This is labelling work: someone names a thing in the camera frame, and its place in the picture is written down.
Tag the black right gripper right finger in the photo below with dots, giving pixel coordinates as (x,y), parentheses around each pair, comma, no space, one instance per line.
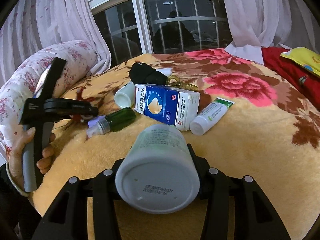
(236,208)

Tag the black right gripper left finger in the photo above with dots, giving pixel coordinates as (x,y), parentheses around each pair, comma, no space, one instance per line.
(66,218)

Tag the white plastic jar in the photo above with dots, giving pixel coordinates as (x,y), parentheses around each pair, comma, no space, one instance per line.
(158,174)

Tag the white green ointment tube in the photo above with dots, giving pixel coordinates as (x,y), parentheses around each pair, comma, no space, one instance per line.
(210,115)

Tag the yellow green wrapper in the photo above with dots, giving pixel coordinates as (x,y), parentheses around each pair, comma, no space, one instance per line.
(175,82)

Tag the left hand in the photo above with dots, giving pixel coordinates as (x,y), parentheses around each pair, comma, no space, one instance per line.
(29,159)

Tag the pink floral rolled quilt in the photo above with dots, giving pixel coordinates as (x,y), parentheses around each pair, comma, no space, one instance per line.
(80,57)

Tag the green glass spray bottle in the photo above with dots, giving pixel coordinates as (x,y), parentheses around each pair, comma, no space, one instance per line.
(113,122)

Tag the small white bottle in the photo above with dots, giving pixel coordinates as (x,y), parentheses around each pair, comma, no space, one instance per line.
(125,97)

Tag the floral orange plush blanket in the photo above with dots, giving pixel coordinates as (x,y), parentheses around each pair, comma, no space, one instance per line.
(271,133)

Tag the left sheer pink curtain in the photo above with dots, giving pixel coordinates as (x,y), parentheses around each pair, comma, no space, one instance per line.
(32,25)

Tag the sheer pink curtain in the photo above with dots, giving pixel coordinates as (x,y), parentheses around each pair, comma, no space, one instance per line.
(258,24)
(32,25)

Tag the black cloth pouch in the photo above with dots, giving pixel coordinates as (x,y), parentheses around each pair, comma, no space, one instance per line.
(142,73)

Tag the blue white medicine box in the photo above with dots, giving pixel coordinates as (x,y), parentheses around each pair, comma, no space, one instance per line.
(172,106)

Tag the white framed window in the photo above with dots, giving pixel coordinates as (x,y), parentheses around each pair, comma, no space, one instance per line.
(134,27)

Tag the red blanket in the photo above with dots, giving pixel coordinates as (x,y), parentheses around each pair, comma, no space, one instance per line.
(305,82)

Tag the yellow cartoon pillow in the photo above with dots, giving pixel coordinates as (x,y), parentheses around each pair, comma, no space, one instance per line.
(304,57)

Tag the right sheer pink curtain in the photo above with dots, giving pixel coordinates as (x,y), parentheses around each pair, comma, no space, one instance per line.
(258,24)

